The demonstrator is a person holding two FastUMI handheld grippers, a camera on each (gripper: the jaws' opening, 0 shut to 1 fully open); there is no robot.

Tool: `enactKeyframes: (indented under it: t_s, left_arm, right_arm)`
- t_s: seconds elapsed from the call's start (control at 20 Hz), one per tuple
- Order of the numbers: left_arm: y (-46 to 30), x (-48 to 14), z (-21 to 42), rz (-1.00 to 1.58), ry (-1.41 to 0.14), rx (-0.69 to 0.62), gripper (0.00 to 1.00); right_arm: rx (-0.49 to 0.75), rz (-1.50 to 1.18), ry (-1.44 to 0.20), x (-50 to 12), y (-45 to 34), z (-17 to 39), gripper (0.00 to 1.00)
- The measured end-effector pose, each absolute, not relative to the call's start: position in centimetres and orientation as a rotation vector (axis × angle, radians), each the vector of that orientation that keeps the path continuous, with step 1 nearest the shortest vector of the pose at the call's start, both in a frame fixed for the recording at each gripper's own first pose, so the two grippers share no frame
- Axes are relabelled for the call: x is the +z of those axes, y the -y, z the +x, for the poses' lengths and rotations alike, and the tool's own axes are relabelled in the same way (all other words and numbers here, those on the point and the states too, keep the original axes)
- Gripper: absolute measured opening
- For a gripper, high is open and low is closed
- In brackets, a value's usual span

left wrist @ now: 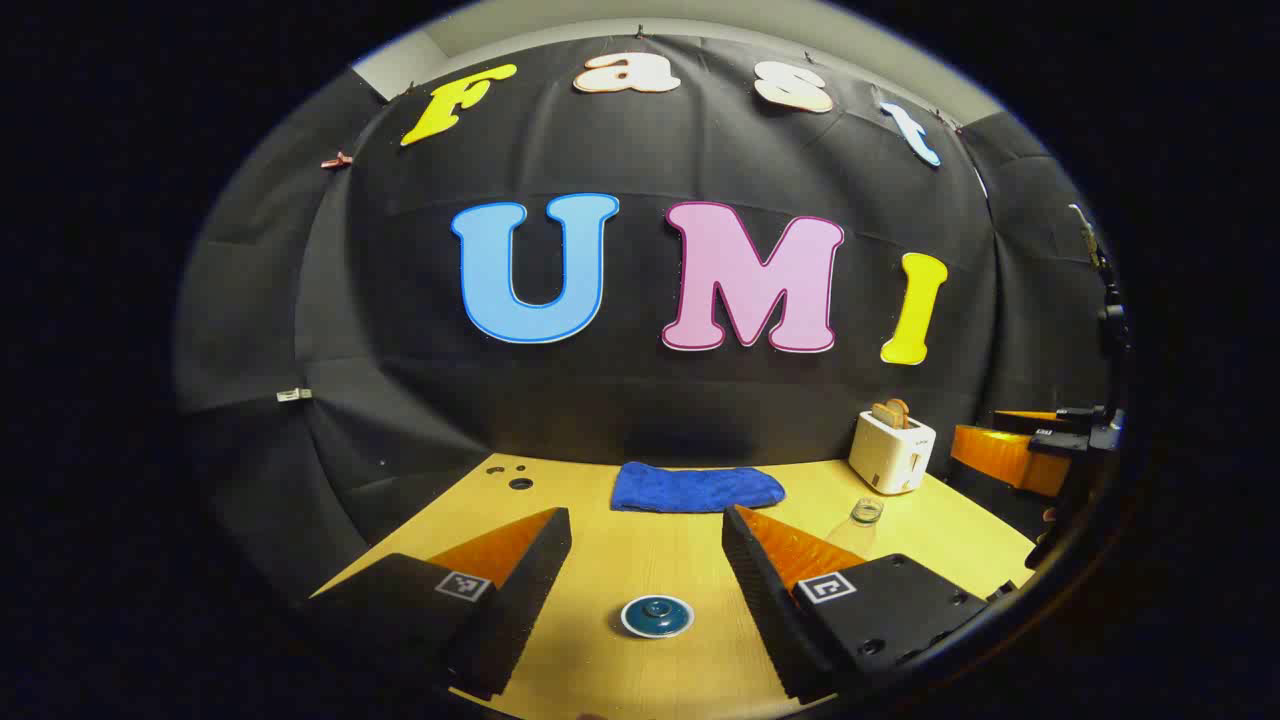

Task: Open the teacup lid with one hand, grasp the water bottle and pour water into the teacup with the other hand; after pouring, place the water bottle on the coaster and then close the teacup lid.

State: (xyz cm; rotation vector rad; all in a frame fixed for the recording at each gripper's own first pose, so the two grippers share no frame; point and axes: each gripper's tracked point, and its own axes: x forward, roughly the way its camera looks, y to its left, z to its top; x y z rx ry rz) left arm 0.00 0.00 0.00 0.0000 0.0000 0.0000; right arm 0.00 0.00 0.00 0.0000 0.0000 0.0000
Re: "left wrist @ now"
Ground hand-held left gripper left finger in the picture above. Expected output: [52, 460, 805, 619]
[310, 507, 572, 701]

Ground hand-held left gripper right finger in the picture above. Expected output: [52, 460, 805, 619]
[722, 504, 1021, 704]

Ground dark teacup white inside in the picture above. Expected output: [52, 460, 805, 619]
[620, 595, 695, 640]

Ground clear plastic water bottle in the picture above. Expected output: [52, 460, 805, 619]
[825, 496, 887, 561]

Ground white toaster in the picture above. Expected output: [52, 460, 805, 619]
[848, 408, 938, 496]

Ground blue towel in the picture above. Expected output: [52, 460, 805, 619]
[610, 461, 787, 514]

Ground black backdrop cloth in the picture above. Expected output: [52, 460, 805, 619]
[172, 35, 1126, 601]

